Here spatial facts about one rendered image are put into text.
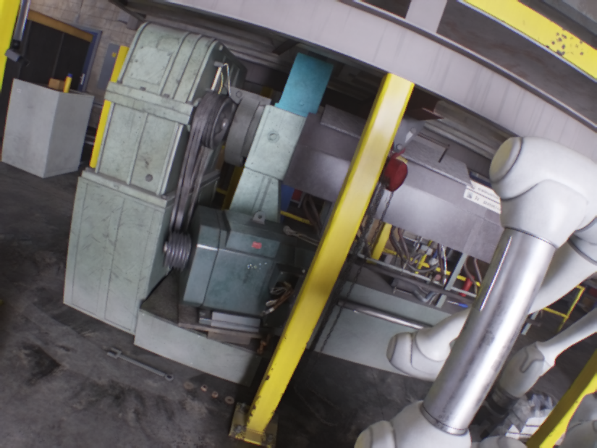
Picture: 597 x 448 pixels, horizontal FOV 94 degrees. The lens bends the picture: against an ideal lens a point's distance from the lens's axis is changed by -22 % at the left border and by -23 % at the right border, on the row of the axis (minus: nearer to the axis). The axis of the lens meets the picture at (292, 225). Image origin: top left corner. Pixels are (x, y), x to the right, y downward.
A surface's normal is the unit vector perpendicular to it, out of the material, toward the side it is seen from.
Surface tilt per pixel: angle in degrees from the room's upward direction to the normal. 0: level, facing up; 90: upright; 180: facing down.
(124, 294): 90
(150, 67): 80
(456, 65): 90
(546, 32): 90
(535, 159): 73
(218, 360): 90
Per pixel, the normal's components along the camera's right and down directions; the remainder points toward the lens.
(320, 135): 0.04, 0.07
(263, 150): -0.04, 0.26
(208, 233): 0.44, -0.39
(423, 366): -0.28, 0.40
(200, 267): 0.28, 0.36
